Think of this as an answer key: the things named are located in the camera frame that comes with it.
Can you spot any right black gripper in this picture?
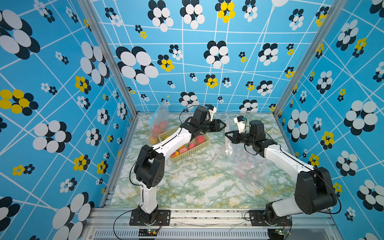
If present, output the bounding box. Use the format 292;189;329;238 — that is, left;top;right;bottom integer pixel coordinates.
224;130;255;147

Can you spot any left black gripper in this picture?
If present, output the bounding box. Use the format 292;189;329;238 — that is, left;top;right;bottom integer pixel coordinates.
198;118;227;133

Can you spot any pale green plastic basket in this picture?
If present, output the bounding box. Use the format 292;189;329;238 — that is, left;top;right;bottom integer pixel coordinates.
171;134;210;163

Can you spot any pink red peach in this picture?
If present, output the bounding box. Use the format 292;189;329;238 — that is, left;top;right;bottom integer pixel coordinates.
159;121;168;130

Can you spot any clear zip-top bag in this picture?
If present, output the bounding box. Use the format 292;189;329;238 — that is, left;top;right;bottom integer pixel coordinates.
149;96;170;145

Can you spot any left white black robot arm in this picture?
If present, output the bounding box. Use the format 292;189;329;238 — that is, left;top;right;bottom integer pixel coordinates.
134;105;226;224

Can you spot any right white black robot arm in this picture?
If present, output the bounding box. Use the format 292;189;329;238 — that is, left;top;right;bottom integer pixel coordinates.
225;116;340;225

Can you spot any pink peach right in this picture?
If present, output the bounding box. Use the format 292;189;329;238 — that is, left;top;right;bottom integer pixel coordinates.
196;135;206;145

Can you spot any pink peach centre back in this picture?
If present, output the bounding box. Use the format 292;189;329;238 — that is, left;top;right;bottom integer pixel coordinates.
188;142;197;150

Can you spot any pink peach front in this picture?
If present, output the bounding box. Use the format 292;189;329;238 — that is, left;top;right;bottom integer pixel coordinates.
179;147;189;155

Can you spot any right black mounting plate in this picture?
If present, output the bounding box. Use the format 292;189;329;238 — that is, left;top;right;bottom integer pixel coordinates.
245;210;292;227

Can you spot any black mounting plate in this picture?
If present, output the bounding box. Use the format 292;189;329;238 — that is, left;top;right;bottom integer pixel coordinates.
245;210;292;227
130;208;171;226

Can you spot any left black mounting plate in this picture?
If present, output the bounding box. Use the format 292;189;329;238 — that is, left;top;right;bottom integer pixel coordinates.
130;208;171;226

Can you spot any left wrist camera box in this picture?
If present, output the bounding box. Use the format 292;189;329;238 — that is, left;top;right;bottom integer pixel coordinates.
206;105;217;122

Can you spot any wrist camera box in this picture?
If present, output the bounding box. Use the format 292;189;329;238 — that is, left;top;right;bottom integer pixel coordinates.
206;105;217;122
234;116;247;133

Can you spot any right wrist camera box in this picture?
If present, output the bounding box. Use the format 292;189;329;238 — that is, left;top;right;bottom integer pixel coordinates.
234;116;247;133

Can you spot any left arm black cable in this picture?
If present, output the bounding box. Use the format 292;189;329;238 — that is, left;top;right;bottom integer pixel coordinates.
178;104;200;127

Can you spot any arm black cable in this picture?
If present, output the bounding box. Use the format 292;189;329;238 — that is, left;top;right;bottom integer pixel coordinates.
266;131;343;215
178;104;200;127

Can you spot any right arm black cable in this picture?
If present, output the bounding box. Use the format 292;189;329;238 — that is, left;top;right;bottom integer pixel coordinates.
266;131;343;215

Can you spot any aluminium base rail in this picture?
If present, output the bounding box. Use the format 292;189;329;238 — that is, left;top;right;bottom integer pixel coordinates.
81;208;342;240

